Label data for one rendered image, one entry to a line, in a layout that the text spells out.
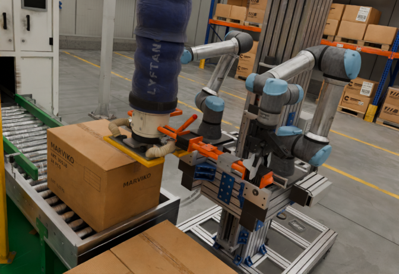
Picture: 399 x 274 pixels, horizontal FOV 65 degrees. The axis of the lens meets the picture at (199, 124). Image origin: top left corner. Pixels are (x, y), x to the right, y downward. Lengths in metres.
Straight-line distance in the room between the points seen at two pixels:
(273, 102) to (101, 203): 1.03
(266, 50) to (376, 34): 6.57
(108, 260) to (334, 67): 1.36
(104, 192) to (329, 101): 1.14
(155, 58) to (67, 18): 9.69
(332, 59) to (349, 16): 7.03
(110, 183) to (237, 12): 8.74
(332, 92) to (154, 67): 0.77
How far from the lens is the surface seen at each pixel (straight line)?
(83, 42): 11.12
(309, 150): 1.51
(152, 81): 1.36
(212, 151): 1.29
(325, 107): 1.48
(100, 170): 1.62
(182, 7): 1.34
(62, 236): 1.81
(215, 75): 1.93
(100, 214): 1.74
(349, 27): 8.44
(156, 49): 1.32
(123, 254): 1.73
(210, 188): 1.91
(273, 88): 1.06
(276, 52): 1.78
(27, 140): 2.90
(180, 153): 1.48
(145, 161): 1.37
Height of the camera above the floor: 1.73
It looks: 19 degrees down
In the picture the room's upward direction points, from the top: 10 degrees clockwise
